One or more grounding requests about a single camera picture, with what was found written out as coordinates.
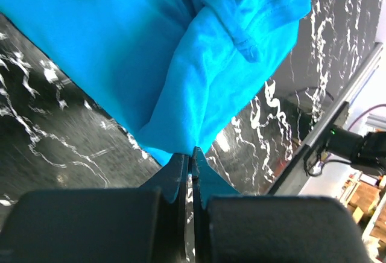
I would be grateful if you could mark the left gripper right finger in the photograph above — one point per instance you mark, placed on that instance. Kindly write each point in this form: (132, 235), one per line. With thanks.
(231, 227)

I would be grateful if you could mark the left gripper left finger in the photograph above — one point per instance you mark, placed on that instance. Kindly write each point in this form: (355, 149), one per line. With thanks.
(143, 224)

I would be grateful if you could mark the teal blue t shirt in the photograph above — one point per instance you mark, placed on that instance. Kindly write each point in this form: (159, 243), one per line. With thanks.
(173, 73)

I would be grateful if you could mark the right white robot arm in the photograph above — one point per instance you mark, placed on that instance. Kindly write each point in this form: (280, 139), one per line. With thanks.
(364, 153)

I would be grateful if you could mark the black marble pattern mat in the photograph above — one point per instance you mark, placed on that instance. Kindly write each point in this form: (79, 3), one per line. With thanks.
(55, 136)

